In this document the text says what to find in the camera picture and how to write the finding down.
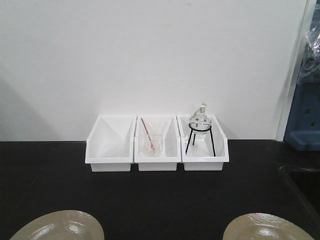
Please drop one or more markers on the blue pegboard drying rack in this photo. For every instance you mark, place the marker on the blue pegboard drying rack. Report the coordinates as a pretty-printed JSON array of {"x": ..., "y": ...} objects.
[{"x": 303, "y": 125}]

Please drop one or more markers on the black lab sink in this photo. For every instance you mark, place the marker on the black lab sink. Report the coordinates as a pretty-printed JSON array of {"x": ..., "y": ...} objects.
[{"x": 305, "y": 182}]

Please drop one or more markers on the black wire tripod stand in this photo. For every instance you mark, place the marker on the black wire tripod stand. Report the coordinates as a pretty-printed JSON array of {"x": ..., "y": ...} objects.
[{"x": 193, "y": 140}]

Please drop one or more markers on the glass alcohol lamp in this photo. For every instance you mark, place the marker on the glass alcohol lamp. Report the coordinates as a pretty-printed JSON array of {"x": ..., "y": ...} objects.
[{"x": 199, "y": 122}]

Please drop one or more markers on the middle white storage bin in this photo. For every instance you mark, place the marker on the middle white storage bin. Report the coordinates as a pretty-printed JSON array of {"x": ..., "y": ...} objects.
[{"x": 171, "y": 148}]

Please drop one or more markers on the clear glass beaker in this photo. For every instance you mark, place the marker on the clear glass beaker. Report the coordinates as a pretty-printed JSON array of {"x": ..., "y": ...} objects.
[{"x": 153, "y": 140}]

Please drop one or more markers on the beige plate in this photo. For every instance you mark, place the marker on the beige plate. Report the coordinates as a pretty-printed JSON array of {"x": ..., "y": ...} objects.
[
  {"x": 263, "y": 226},
  {"x": 62, "y": 225}
]

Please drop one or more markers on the left white storage bin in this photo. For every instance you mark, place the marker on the left white storage bin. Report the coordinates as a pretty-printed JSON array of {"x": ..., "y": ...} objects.
[{"x": 110, "y": 144}]

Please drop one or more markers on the red glass stirring rod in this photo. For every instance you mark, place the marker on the red glass stirring rod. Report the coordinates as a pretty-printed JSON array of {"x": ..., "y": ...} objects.
[{"x": 150, "y": 141}]

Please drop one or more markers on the right white storage bin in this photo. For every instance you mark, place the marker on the right white storage bin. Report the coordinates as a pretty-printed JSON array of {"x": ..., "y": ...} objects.
[{"x": 200, "y": 156}]

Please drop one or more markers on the white storage bin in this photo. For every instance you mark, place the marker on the white storage bin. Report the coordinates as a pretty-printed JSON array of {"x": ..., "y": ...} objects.
[
  {"x": 110, "y": 144},
  {"x": 200, "y": 156},
  {"x": 171, "y": 148}
]

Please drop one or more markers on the clear plastic bag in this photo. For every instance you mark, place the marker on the clear plastic bag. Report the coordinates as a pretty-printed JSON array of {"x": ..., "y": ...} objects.
[{"x": 310, "y": 69}]

